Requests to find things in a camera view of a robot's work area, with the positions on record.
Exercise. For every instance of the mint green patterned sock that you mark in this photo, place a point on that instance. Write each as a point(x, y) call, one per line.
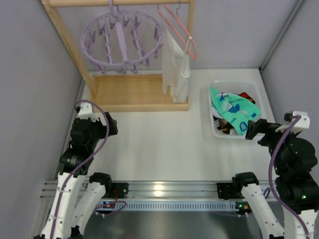
point(223, 102)

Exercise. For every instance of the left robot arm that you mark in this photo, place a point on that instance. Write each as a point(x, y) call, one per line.
point(69, 215)

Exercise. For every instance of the pink clothes hanger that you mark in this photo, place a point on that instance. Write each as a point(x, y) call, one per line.
point(181, 32)

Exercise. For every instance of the purple round clip hanger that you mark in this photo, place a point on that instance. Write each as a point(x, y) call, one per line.
point(118, 20)

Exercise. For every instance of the white plastic laundry basket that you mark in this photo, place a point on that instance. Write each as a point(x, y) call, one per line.
point(235, 87)

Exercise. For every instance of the black red argyle sock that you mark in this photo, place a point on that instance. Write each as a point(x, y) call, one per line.
point(246, 96)

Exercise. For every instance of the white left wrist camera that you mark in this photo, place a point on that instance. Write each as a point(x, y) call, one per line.
point(85, 112)

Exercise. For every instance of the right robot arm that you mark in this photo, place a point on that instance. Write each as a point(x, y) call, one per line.
point(290, 181)

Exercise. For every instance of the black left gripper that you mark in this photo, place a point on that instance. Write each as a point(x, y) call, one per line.
point(106, 123)

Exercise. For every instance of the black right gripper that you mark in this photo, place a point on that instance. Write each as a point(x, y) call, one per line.
point(260, 128)

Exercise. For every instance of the wooden drying rack frame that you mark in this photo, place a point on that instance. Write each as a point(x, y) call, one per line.
point(115, 93)

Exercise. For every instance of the aluminium corner profile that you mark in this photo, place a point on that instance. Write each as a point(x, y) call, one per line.
point(286, 26)

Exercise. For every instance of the white slotted cable duct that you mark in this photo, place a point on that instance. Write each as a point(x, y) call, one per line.
point(192, 206)

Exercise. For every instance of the aluminium mounting rail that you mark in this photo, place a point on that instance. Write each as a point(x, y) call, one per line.
point(172, 189)

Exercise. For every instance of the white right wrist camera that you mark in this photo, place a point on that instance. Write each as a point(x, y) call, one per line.
point(296, 121)

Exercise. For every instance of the white cloth on hanger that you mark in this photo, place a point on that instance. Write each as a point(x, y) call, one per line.
point(175, 69)

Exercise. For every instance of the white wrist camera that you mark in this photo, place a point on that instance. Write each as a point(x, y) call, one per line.
point(296, 121)
point(85, 112)

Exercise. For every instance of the brown argyle sock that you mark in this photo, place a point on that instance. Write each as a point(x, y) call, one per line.
point(225, 127)

